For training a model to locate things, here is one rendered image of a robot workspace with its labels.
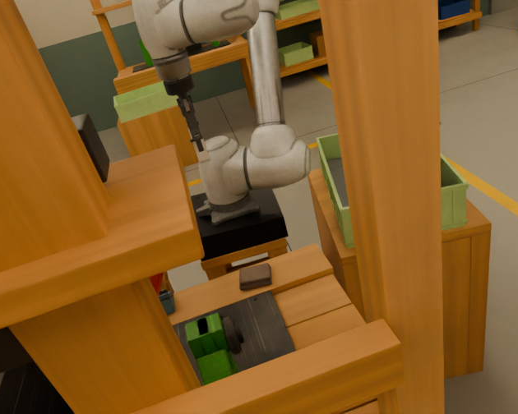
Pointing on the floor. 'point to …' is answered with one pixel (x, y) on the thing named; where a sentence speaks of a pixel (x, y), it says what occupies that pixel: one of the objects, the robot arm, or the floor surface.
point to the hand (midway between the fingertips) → (200, 147)
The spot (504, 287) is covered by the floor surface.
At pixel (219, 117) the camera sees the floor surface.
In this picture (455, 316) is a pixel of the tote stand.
